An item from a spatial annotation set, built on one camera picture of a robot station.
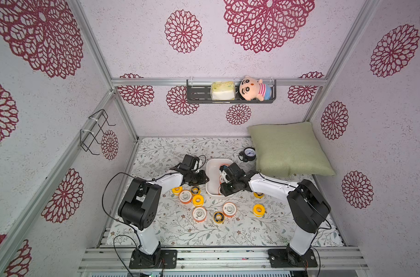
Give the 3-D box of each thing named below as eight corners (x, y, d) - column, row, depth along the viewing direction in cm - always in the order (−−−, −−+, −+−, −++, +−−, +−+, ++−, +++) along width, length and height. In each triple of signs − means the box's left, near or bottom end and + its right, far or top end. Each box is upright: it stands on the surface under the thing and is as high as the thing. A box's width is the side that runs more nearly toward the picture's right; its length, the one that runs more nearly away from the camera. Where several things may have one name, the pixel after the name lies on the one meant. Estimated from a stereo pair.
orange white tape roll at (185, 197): (179, 204, 92) (178, 201, 90) (180, 192, 97) (179, 190, 94) (191, 203, 92) (191, 201, 90) (192, 192, 97) (191, 190, 94)
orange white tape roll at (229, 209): (223, 217, 88) (223, 215, 86) (222, 204, 92) (222, 202, 90) (236, 217, 88) (237, 215, 86) (235, 204, 92) (236, 202, 90)
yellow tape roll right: (253, 217, 88) (254, 215, 86) (251, 205, 92) (252, 203, 90) (265, 217, 88) (266, 215, 86) (263, 204, 92) (264, 203, 90)
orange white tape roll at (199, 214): (192, 221, 86) (191, 220, 84) (193, 208, 91) (192, 206, 89) (206, 221, 86) (206, 220, 84) (206, 208, 91) (206, 206, 89)
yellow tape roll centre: (192, 206, 91) (192, 204, 89) (193, 196, 95) (192, 194, 93) (204, 206, 91) (204, 204, 89) (204, 196, 95) (204, 194, 93)
